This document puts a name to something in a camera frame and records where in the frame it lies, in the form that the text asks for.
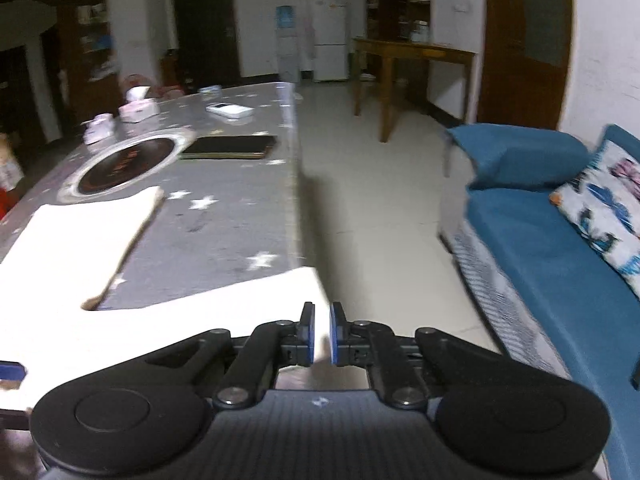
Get dark wooden bookshelf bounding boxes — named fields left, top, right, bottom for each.
left=364, top=0, right=434, bottom=44

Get brown wooden door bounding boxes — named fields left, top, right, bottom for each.
left=477, top=0, right=574, bottom=131

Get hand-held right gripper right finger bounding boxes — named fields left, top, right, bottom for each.
left=328, top=302, right=506, bottom=409

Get blue sofa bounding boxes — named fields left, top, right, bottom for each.
left=439, top=124, right=640, bottom=480

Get cream white garment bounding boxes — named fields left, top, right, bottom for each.
left=0, top=186, right=328, bottom=413

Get white refrigerator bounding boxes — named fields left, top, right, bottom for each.
left=307, top=0, right=350, bottom=83

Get leaf print pillow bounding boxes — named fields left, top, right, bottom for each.
left=550, top=140, right=640, bottom=281

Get white pink packets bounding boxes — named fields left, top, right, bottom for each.
left=118, top=100, right=157, bottom=124

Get flat white box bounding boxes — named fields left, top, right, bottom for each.
left=206, top=102, right=253, bottom=122

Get round black induction cooker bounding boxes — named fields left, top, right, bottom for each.
left=57, top=129, right=198, bottom=206

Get water dispenser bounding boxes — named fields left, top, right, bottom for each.
left=275, top=5, right=301, bottom=84

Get blue sofa cushion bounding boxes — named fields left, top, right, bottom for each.
left=445, top=124, right=592, bottom=192

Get grey star print tablecloth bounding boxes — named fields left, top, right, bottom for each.
left=0, top=82, right=306, bottom=312

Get pink white tissue box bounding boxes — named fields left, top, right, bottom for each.
left=82, top=115, right=114, bottom=146

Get dark doorway door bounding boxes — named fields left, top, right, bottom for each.
left=171, top=0, right=242, bottom=89

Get dark flat tablet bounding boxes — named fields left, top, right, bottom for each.
left=179, top=135, right=278, bottom=161

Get wooden side table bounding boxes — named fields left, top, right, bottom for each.
left=351, top=37, right=476, bottom=143

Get wooden display cabinet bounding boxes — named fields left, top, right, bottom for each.
left=54, top=0, right=124, bottom=122

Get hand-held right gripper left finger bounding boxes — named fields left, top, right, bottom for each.
left=142, top=301, right=317, bottom=409

